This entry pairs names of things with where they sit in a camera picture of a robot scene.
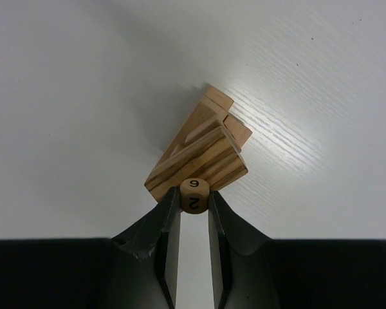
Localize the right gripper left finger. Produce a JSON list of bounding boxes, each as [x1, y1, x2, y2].
[[0, 187, 181, 308]]

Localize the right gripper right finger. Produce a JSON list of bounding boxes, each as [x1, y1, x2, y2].
[[208, 191, 386, 308]]

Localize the small wood dice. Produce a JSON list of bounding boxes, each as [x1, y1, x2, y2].
[[179, 178, 210, 214]]

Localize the plain long wood block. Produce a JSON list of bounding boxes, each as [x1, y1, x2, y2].
[[144, 125, 248, 201]]

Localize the plain wood cube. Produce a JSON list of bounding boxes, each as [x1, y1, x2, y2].
[[170, 144, 185, 158]]

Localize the engraved long wood block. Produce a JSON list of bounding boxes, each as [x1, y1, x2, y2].
[[223, 114, 252, 149], [205, 86, 234, 111]]

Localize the wood cube with letter D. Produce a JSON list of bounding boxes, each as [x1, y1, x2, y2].
[[184, 118, 221, 146]]

